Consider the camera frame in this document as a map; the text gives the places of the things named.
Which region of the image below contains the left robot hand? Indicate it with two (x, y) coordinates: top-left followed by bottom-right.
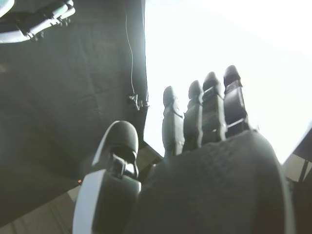
(72, 65), (294, 234)

